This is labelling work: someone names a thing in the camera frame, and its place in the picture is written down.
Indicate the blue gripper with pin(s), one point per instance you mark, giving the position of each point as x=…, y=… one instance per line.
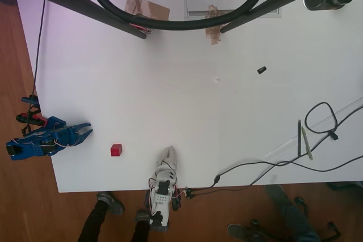
x=74, y=134

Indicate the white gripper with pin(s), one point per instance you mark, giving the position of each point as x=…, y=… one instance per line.
x=167, y=163

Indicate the red cube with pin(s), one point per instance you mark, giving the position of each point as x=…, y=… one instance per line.
x=116, y=150

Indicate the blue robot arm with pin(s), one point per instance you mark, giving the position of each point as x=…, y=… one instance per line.
x=31, y=147

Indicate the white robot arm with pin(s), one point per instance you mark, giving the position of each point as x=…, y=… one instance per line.
x=161, y=199

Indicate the red and black table clamp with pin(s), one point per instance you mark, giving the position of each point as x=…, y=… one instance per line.
x=32, y=119

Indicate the blue table clamp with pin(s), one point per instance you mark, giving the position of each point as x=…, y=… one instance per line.
x=29, y=99

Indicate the grey sneaker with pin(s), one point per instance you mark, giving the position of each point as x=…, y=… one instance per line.
x=141, y=215
x=112, y=203

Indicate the tiny clear plastic bit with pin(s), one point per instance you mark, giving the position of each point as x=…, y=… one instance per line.
x=216, y=79

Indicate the dark skate shoe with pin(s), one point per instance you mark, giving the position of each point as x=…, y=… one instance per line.
x=246, y=233
x=278, y=198

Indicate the small black cap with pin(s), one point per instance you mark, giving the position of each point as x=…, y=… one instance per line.
x=261, y=70

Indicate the black pen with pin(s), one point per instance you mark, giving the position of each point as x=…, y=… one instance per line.
x=299, y=137

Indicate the crumpled brown tape piece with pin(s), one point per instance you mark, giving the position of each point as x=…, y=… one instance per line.
x=214, y=33

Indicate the green pencil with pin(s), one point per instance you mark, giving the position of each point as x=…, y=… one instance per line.
x=307, y=142

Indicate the wide brown tape piece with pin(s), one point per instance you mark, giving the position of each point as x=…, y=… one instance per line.
x=157, y=9

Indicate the blue jeans leg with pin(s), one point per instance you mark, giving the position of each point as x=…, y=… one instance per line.
x=300, y=225

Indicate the clear plastic ruler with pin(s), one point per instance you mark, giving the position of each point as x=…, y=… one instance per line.
x=320, y=125

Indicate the black chair base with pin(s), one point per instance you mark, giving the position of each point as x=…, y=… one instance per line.
x=334, y=232

